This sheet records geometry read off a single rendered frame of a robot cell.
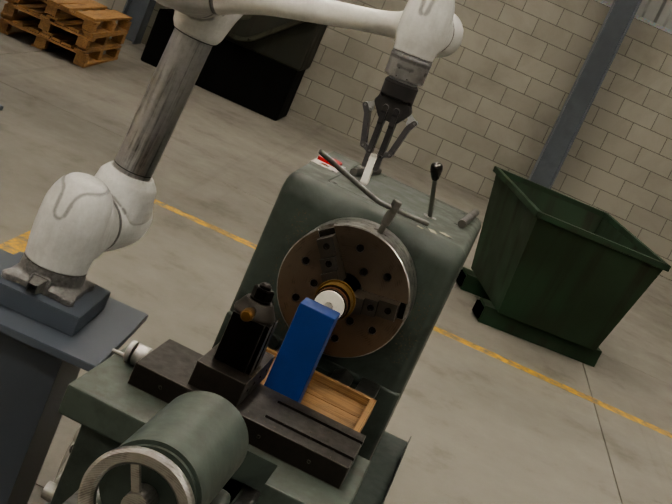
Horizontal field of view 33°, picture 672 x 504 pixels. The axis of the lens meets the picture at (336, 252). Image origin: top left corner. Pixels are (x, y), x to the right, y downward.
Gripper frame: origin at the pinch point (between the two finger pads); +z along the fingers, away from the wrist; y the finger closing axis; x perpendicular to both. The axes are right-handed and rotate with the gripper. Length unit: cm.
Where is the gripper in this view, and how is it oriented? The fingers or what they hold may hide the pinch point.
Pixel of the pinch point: (369, 168)
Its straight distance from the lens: 249.0
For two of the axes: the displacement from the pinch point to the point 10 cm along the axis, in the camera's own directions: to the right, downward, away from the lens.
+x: 2.0, -1.6, 9.7
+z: -3.5, 9.1, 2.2
